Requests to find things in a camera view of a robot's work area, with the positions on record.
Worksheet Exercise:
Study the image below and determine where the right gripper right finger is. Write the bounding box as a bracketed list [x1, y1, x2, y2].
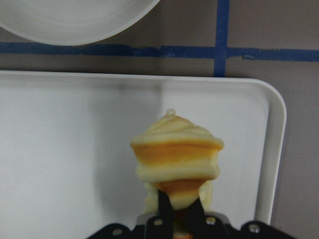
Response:
[186, 199, 224, 239]

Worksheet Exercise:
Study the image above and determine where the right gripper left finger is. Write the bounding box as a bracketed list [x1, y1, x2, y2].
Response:
[144, 190, 173, 239]

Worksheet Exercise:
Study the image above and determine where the cream round plate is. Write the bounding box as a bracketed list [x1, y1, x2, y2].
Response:
[0, 0, 158, 46]

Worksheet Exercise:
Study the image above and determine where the white rectangular tray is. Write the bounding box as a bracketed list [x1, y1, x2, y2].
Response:
[0, 71, 286, 237]

